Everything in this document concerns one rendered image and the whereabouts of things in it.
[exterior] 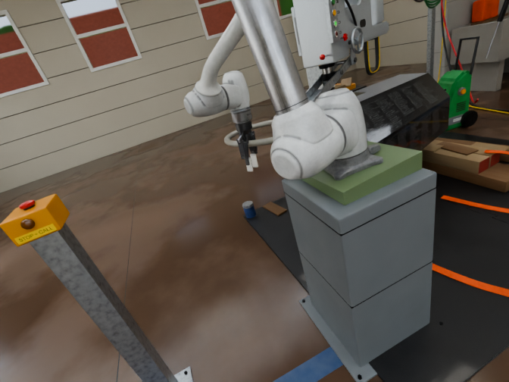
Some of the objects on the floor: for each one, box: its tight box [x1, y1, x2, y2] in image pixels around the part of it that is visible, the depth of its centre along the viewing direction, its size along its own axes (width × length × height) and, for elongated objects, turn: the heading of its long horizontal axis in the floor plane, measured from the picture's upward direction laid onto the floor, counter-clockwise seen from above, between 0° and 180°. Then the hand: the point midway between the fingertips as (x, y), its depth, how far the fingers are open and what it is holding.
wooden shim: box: [263, 202, 287, 216], centre depth 246 cm, size 25×10×2 cm, turn 60°
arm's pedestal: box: [282, 168, 443, 382], centre depth 120 cm, size 50×50×80 cm
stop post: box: [0, 194, 193, 382], centre depth 102 cm, size 20×20×109 cm
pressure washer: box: [438, 36, 479, 131], centre depth 286 cm, size 35×35×87 cm
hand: (251, 163), depth 130 cm, fingers closed on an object, 4 cm apart
